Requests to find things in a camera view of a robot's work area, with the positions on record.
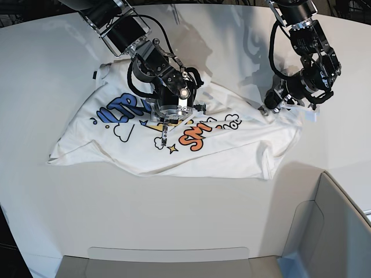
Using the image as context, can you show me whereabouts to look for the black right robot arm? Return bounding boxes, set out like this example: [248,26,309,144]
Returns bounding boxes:
[62,1,206,146]

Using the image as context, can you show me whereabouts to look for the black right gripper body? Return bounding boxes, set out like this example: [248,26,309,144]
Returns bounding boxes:
[150,103,206,147]

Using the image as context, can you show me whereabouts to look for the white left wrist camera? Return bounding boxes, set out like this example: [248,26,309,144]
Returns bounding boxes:
[304,108,320,122]

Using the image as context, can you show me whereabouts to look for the grey cardboard box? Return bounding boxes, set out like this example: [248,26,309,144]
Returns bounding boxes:
[56,172,370,277]

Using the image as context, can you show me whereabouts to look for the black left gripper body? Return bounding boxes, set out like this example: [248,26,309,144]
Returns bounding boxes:
[273,84,320,115]

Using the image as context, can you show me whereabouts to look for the white printed t-shirt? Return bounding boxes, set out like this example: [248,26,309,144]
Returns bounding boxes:
[49,60,302,180]

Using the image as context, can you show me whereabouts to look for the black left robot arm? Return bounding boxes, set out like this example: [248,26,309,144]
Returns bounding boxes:
[264,1,341,113]

